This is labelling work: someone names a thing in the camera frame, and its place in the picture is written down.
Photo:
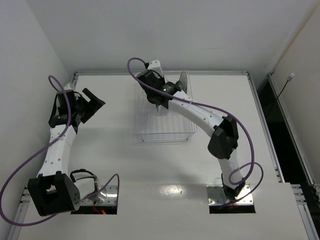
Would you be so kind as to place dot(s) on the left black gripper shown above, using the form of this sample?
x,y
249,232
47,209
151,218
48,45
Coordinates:
x,y
83,110

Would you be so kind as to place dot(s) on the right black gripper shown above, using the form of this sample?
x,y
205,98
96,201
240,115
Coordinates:
x,y
155,98

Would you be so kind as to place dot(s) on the white plate with dark rim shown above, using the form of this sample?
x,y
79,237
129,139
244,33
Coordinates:
x,y
183,82

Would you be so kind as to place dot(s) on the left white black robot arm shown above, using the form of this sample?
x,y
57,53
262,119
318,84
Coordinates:
x,y
57,190

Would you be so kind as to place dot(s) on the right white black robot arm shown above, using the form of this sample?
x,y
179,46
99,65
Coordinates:
x,y
222,130

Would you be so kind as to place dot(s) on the white wire dish rack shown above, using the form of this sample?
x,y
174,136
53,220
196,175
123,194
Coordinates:
x,y
151,127

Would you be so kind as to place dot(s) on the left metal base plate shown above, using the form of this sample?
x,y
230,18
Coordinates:
x,y
106,198

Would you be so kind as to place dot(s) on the metal base plate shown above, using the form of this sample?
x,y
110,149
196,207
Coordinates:
x,y
106,198
217,196

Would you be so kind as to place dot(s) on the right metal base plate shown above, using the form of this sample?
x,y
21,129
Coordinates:
x,y
217,196

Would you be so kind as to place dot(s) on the black wall cable white plug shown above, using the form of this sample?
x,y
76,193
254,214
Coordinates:
x,y
288,79

